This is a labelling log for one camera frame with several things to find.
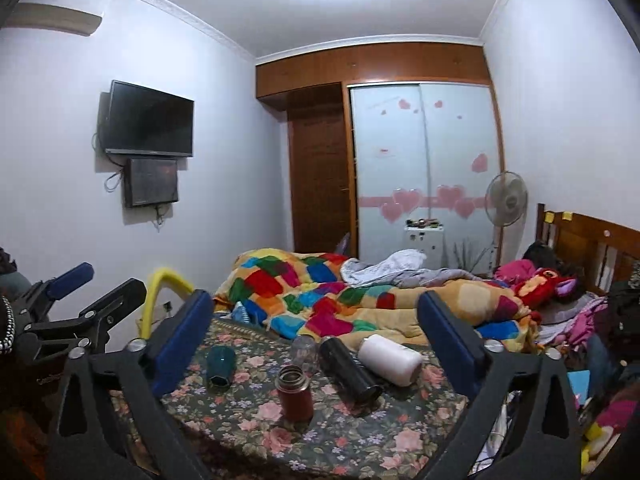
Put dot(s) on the yellow toy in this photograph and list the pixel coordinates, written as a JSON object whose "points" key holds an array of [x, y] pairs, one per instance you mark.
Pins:
{"points": [[594, 435]]}

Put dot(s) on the red-brown thermos bottle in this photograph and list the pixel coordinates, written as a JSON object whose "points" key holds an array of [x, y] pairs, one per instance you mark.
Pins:
{"points": [[295, 395]]}

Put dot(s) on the white sliding door pink hearts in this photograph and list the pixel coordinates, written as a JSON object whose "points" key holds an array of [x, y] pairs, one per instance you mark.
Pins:
{"points": [[462, 125], [387, 160]]}

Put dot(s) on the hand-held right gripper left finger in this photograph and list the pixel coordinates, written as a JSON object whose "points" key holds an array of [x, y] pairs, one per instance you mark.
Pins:
{"points": [[181, 342]]}

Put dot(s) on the pink clothes pile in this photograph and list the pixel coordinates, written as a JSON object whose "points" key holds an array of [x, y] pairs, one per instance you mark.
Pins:
{"points": [[580, 320]]}

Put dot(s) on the blue book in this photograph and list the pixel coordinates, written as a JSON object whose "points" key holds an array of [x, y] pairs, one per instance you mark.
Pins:
{"points": [[581, 385]]}

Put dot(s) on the white bottle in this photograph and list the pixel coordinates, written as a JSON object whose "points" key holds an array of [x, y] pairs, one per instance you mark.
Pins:
{"points": [[390, 359]]}

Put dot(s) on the white grey crumpled cloth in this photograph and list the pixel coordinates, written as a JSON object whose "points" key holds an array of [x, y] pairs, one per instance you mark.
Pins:
{"points": [[400, 265]]}

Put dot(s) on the small black wall monitor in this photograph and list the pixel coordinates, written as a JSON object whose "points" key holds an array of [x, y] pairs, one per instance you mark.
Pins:
{"points": [[151, 182]]}

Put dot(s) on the wooden bed headboard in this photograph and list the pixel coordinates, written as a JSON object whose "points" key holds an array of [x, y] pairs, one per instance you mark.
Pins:
{"points": [[595, 242]]}

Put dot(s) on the black bag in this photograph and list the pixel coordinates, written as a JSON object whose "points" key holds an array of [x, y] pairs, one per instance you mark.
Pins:
{"points": [[626, 307]]}

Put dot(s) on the small white cabinet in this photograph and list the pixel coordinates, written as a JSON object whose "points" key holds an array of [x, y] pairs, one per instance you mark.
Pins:
{"points": [[424, 242]]}

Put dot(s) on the red plush toy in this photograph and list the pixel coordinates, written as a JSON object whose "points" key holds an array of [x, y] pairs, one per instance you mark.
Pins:
{"points": [[542, 282]]}

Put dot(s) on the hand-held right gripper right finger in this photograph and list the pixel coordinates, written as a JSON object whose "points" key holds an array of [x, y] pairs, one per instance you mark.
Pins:
{"points": [[449, 342]]}

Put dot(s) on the wooden wardrobe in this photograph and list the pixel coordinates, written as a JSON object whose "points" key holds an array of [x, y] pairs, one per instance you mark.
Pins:
{"points": [[370, 67]]}

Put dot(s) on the white air conditioner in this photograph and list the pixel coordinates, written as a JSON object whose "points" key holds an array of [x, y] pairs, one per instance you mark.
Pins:
{"points": [[55, 19]]}

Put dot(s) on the black wall television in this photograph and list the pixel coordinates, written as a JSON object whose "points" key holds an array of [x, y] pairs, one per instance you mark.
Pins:
{"points": [[147, 117]]}

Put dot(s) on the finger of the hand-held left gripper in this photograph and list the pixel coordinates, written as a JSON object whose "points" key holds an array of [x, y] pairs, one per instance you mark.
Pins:
{"points": [[72, 277], [117, 300]]}

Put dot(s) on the floral tablecloth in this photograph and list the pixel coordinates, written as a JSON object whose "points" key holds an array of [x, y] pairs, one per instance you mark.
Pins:
{"points": [[350, 440]]}

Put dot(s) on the colourful patchwork blanket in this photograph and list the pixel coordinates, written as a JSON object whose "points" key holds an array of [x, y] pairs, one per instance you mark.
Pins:
{"points": [[310, 295]]}

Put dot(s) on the white standing fan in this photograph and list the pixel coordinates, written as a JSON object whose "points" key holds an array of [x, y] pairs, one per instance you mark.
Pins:
{"points": [[506, 199]]}

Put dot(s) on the clear glass cup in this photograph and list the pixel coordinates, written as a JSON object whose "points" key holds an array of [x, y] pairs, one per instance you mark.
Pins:
{"points": [[305, 352]]}

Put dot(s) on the yellow padded tube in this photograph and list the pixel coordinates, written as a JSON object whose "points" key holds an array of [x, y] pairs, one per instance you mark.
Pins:
{"points": [[167, 280]]}

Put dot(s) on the brown wooden door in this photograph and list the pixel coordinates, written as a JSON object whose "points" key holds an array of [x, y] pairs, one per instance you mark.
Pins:
{"points": [[320, 175]]}

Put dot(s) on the teal cup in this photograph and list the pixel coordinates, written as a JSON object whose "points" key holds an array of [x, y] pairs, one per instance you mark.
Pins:
{"points": [[221, 367]]}

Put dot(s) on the black bottle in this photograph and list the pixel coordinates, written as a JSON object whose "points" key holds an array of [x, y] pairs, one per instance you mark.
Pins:
{"points": [[347, 370]]}

